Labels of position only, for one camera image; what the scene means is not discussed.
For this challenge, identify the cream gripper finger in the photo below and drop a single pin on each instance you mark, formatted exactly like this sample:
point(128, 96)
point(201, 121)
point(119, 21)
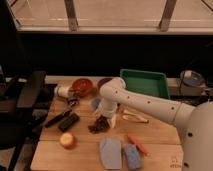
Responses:
point(112, 121)

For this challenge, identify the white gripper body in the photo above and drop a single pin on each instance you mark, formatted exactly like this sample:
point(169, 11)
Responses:
point(107, 108)

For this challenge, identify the dark grape bunch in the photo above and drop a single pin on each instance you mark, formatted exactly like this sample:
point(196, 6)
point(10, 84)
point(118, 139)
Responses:
point(100, 125)

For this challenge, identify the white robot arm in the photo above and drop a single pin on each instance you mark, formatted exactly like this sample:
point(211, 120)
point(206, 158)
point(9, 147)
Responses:
point(194, 124)

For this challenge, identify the blue round cup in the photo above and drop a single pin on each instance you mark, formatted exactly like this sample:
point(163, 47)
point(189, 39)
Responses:
point(95, 103)

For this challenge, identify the small metal cup left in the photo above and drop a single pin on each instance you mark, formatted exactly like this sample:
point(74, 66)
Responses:
point(72, 101)

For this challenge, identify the yellow banana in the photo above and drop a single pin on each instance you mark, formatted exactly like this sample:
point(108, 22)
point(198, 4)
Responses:
point(130, 116)

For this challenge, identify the orange carrot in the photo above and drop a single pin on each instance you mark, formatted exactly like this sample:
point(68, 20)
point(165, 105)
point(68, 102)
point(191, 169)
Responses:
point(138, 145)

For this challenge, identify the purple bowl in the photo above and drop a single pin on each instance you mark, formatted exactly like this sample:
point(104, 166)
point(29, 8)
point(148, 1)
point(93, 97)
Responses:
point(102, 82)

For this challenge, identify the orange bowl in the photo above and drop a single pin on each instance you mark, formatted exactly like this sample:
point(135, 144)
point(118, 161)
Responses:
point(82, 87)

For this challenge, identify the blue cloth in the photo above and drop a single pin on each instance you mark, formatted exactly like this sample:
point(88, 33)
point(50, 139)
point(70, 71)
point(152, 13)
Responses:
point(110, 153)

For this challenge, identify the black rectangular block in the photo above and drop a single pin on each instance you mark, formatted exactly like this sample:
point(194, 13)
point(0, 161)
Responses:
point(68, 122)

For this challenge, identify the blue sponge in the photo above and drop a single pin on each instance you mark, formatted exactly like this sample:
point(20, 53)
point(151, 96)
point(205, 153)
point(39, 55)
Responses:
point(132, 156)

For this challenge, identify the white bottle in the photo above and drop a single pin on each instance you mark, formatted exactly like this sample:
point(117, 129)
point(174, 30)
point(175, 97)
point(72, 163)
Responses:
point(63, 91)

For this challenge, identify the yellow apple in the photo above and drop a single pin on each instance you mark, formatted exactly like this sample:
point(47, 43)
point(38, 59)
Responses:
point(67, 140)

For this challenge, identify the green plastic tray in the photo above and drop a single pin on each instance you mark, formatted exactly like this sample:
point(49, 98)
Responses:
point(146, 82)

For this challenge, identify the round mirror object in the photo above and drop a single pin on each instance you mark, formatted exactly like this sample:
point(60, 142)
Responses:
point(191, 78)

